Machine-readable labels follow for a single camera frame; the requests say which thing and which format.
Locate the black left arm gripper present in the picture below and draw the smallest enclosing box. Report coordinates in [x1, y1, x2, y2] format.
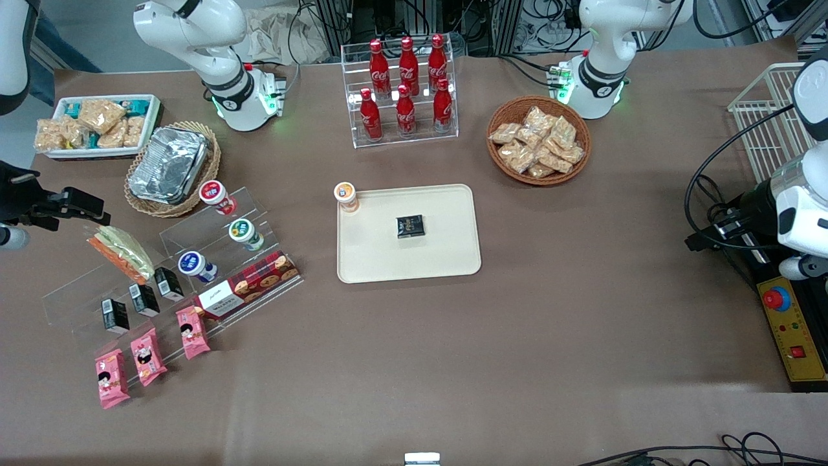
[685, 179, 781, 252]

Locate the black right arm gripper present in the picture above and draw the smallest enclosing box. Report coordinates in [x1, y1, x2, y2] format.
[0, 162, 112, 231]

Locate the plastic triangle sandwich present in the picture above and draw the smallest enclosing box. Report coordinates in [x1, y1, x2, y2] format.
[87, 226, 156, 286]

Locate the beige plastic serving tray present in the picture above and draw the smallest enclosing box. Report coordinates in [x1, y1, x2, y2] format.
[336, 184, 483, 284]

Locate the light wicker basket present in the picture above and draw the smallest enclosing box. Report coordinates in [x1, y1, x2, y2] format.
[124, 121, 222, 218]

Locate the clear acrylic tiered display stand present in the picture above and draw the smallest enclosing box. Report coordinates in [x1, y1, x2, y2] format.
[42, 186, 305, 390]

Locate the aluminium foil container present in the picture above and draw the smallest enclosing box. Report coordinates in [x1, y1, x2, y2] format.
[128, 127, 211, 205]

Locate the small black carton box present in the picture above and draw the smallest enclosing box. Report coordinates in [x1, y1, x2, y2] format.
[101, 298, 130, 335]
[154, 267, 185, 302]
[129, 283, 160, 318]

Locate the white plastic bin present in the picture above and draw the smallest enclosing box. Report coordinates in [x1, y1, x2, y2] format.
[40, 94, 162, 161]

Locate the blue lid yogurt cup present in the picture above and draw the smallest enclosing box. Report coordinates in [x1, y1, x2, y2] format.
[178, 250, 219, 283]

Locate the yellow emergency stop control box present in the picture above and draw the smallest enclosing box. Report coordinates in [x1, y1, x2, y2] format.
[756, 275, 828, 394]

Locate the red lid yogurt cup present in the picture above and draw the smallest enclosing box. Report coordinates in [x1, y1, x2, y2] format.
[199, 180, 237, 216]

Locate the brown table cloth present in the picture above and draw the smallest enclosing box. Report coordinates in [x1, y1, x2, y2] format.
[0, 36, 828, 466]

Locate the pink snack packet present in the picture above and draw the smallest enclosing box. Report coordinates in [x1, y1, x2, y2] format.
[95, 349, 131, 410]
[130, 327, 168, 388]
[176, 305, 212, 361]

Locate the green lid yogurt cup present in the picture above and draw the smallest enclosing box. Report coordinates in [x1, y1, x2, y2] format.
[228, 218, 265, 252]

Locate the red plaid cookie box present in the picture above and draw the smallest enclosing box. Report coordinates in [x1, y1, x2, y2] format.
[194, 250, 301, 321]

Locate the brown round wicker basket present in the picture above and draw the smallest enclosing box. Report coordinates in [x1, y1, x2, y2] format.
[486, 96, 592, 187]

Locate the crumpled beige paper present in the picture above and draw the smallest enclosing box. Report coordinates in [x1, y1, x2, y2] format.
[230, 10, 331, 65]

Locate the orange lid yogurt cup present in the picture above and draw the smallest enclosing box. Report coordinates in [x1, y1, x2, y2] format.
[333, 182, 360, 214]

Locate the red cola bottle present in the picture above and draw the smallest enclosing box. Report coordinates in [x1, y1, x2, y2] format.
[428, 34, 448, 91]
[369, 39, 391, 98]
[360, 88, 383, 141]
[399, 37, 420, 96]
[396, 84, 418, 138]
[433, 78, 453, 133]

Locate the clear acrylic bottle rack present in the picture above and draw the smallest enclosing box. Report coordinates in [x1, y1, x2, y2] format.
[341, 40, 459, 150]

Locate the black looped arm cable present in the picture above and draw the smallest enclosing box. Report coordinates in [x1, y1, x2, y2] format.
[684, 104, 800, 250]

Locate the white wire basket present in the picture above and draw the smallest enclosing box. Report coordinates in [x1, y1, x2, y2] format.
[728, 63, 816, 185]

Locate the black floor cable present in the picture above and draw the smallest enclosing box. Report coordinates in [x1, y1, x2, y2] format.
[576, 432, 828, 466]

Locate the black base cable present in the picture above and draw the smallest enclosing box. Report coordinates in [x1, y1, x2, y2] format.
[275, 0, 324, 98]
[497, 52, 565, 89]

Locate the aluminium frame rack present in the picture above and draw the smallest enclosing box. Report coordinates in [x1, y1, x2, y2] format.
[316, 0, 526, 58]

